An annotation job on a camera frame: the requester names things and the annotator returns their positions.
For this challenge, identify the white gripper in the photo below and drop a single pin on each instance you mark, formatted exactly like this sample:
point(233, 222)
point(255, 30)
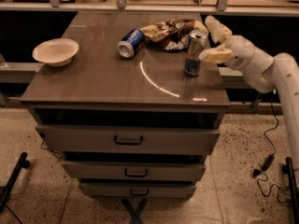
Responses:
point(242, 54)

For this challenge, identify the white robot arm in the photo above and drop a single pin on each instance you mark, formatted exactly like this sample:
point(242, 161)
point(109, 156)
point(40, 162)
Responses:
point(282, 76)

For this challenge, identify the blue pepsi can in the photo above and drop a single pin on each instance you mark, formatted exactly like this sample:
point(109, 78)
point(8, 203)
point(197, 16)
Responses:
point(129, 46)

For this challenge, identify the crumpled chip bag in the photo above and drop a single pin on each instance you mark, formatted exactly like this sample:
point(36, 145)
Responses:
point(173, 34)

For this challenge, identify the grey drawer cabinet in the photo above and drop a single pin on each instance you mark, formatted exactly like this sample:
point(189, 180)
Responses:
point(150, 90)

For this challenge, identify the white bowl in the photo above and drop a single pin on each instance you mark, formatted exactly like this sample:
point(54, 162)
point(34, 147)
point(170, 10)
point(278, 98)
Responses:
point(56, 52)

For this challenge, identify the black right stand leg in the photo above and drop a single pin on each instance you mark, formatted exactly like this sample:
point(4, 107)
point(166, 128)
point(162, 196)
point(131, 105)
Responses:
point(288, 170)

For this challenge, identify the black stand leg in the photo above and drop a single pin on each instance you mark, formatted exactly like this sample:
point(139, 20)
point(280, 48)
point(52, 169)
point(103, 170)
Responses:
point(288, 170)
point(5, 190)

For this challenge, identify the top grey drawer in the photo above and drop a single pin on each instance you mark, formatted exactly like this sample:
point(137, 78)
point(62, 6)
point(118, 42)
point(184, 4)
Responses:
point(129, 140)

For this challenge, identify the grey drawer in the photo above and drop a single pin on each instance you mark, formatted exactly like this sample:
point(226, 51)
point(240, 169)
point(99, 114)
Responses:
point(129, 140)
point(143, 190)
point(134, 170)

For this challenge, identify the bottom grey drawer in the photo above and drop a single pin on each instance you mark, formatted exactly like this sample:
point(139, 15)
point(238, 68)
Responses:
point(143, 190)

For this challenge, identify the middle grey drawer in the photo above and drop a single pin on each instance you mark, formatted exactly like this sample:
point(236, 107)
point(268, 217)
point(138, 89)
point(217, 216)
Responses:
point(134, 170)

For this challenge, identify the black left stand leg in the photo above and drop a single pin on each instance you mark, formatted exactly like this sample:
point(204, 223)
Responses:
point(5, 190)

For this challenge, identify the metal window rail frame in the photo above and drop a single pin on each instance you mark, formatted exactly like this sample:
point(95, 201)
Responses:
point(149, 3)

